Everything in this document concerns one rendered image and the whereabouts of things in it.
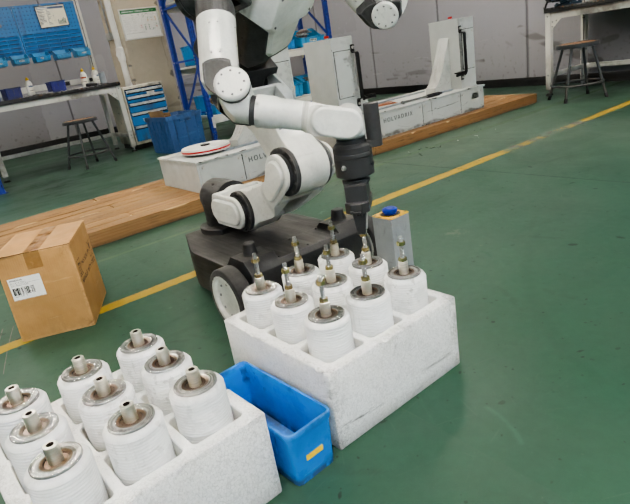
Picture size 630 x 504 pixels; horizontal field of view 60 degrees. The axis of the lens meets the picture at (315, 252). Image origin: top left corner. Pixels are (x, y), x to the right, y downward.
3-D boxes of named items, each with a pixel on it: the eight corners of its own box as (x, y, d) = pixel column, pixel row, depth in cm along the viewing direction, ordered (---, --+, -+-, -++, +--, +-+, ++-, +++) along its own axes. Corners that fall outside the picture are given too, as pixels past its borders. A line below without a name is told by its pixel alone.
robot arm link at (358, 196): (377, 212, 121) (371, 159, 117) (335, 217, 123) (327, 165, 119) (380, 197, 132) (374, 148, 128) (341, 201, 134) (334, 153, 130)
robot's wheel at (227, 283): (217, 321, 173) (203, 264, 166) (231, 315, 176) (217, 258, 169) (250, 341, 158) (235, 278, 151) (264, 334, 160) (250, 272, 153)
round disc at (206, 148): (174, 157, 341) (172, 148, 339) (216, 145, 357) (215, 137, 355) (195, 159, 317) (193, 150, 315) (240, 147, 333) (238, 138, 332)
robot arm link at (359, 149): (333, 163, 120) (325, 111, 116) (334, 154, 130) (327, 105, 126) (384, 156, 118) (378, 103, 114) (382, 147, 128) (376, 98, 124)
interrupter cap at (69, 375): (56, 375, 105) (55, 372, 105) (94, 357, 110) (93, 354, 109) (69, 388, 100) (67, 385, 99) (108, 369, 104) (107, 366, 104)
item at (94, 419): (98, 476, 103) (68, 396, 97) (145, 448, 108) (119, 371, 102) (118, 502, 96) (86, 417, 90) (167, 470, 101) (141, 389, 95)
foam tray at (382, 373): (238, 382, 138) (223, 319, 132) (349, 319, 160) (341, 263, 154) (341, 451, 109) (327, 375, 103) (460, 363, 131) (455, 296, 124)
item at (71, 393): (78, 449, 112) (49, 374, 105) (122, 424, 117) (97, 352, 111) (94, 471, 105) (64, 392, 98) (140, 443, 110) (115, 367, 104)
